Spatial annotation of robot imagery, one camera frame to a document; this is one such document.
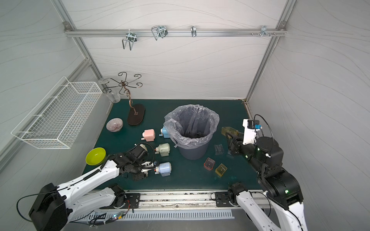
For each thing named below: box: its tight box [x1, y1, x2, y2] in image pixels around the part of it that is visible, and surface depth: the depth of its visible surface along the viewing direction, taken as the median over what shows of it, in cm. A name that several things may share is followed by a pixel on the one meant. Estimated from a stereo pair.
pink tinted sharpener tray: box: [203, 157, 216, 171], surface depth 88 cm
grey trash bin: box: [177, 142, 210, 161], surface depth 90 cm
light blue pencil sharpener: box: [154, 161, 172, 177], surface depth 79 cm
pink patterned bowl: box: [105, 117, 124, 133], surface depth 103 cm
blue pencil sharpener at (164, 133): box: [158, 126, 171, 139], surface depth 96 cm
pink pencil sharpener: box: [141, 128, 156, 142], surface depth 95 cm
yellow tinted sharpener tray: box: [214, 163, 228, 178], surface depth 85 cm
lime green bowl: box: [85, 147, 107, 167], surface depth 88 cm
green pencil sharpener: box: [154, 142, 171, 157], surface depth 87 cm
